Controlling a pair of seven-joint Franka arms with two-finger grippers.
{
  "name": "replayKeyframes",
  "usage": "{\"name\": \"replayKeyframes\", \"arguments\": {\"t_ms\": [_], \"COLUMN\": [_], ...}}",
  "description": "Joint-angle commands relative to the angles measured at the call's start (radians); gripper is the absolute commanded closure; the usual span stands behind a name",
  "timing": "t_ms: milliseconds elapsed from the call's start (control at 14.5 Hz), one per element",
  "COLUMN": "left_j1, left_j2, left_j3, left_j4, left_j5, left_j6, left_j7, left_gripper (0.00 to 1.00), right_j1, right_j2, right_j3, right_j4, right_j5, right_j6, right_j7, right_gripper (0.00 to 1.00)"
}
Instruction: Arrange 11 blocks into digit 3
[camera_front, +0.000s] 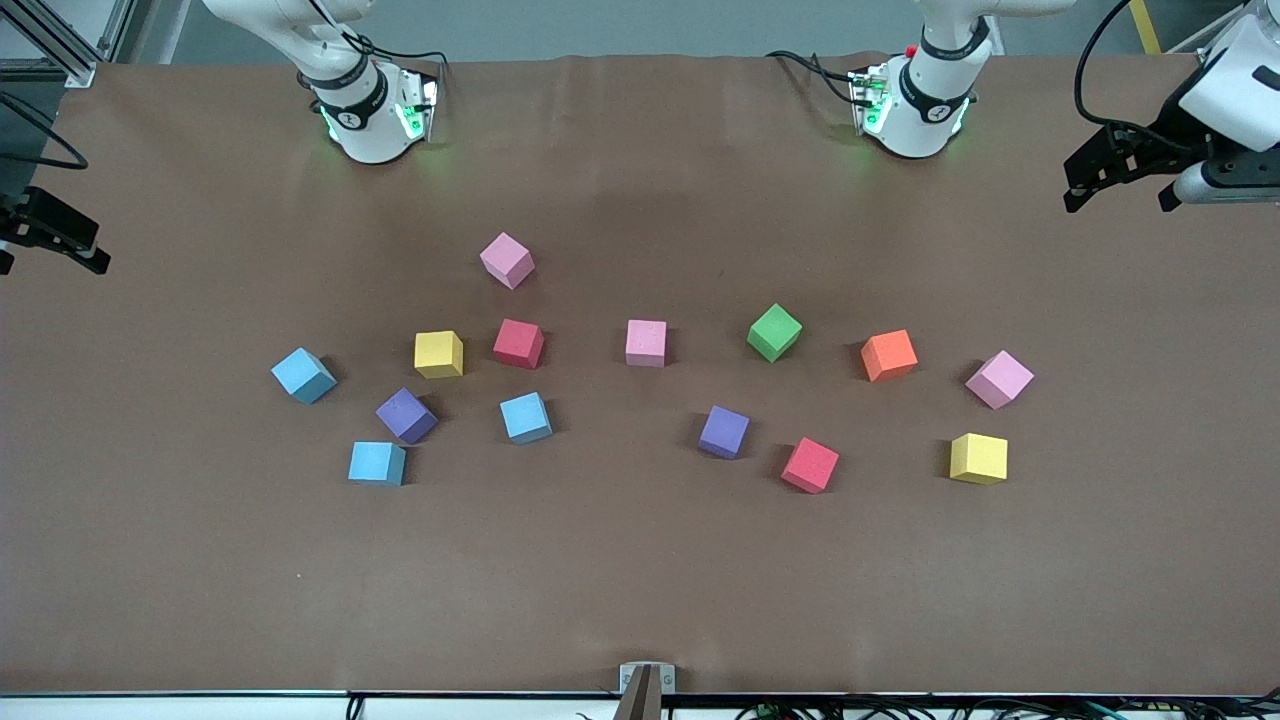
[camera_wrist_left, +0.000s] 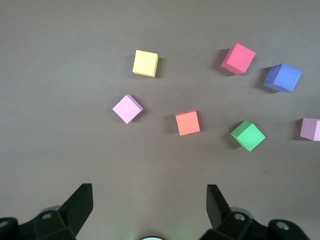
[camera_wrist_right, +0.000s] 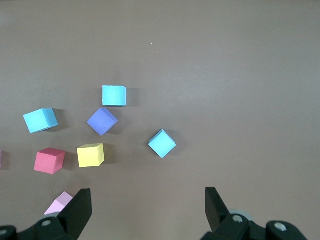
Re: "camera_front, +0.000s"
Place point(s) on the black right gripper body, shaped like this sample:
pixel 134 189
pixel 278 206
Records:
pixel 42 219

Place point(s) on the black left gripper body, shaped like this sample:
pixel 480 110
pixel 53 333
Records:
pixel 1156 143

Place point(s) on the green foam cube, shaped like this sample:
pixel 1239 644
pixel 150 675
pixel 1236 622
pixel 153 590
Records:
pixel 774 332

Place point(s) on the blue foam cube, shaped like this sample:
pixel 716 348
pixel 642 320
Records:
pixel 526 417
pixel 303 375
pixel 377 463

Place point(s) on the pink foam cube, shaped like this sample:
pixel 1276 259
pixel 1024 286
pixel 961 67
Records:
pixel 999 379
pixel 507 260
pixel 646 343

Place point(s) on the purple foam cube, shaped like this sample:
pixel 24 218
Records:
pixel 724 432
pixel 406 415

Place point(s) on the red foam cube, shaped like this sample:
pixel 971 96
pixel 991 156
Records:
pixel 518 343
pixel 810 465

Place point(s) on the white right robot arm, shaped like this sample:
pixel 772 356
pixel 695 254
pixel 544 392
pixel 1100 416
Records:
pixel 380 145

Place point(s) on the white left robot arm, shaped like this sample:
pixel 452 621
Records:
pixel 920 140

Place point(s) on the yellow floor tape line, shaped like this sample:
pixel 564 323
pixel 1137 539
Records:
pixel 1145 25

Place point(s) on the orange foam cube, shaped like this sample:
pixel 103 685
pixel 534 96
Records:
pixel 889 355

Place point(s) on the yellow foam cube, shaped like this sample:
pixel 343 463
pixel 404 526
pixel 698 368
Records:
pixel 438 354
pixel 978 458

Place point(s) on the brown table mat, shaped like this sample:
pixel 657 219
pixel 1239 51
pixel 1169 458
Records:
pixel 640 580

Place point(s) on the aluminium frame post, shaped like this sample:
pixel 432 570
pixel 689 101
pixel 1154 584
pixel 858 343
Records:
pixel 75 70
pixel 1205 32

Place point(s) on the white table edge rail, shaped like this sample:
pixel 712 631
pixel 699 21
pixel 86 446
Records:
pixel 200 708

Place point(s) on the grey metal camera bracket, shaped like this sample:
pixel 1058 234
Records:
pixel 647 685

